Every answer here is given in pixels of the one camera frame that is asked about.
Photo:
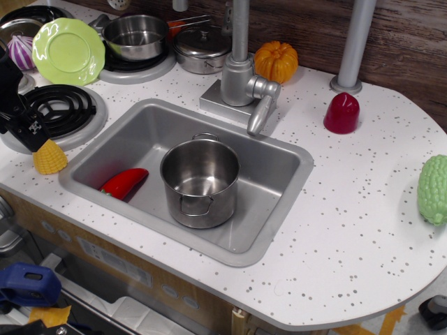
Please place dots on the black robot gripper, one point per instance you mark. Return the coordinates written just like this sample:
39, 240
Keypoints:
28, 129

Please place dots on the steel pot in sink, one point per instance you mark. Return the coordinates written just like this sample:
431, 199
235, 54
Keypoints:
200, 178

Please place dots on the steel saucepan on burner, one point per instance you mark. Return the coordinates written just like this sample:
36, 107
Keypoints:
133, 37

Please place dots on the steel pan far left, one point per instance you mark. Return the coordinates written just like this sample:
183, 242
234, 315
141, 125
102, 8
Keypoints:
19, 27

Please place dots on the blue clamp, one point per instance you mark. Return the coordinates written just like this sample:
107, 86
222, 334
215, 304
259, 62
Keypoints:
29, 285

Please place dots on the purple white toy onion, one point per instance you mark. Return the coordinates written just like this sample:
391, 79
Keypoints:
20, 51

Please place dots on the light green toy vegetable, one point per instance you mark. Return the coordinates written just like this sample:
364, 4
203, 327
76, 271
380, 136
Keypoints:
431, 190

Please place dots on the dark red toy pepper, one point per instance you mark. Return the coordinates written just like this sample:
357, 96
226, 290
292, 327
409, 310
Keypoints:
343, 114

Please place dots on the lidded steel pot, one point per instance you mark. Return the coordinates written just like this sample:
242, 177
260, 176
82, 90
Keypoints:
202, 49

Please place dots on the rear black stove burner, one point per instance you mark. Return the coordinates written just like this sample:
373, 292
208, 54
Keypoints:
119, 71

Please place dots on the red toy chili pepper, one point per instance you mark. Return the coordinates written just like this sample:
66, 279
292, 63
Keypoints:
122, 184

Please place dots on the green plastic plate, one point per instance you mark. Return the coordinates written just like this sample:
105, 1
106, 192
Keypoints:
68, 51

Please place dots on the black stove burner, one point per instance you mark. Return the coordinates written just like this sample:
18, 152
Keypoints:
73, 115
119, 71

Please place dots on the grey support pole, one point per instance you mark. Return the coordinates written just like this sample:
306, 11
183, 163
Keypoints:
347, 79

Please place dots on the grey toy sink basin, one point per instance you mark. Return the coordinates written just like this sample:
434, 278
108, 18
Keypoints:
271, 177

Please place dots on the grey toy faucet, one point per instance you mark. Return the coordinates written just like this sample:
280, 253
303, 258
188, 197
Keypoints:
240, 93

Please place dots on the orange toy pumpkin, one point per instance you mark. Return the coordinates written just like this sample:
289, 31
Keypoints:
276, 61

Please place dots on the front black stove burner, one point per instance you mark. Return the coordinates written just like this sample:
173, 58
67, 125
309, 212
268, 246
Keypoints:
73, 115

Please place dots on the yellow toy corn cob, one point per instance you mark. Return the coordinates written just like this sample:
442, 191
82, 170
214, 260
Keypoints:
50, 158

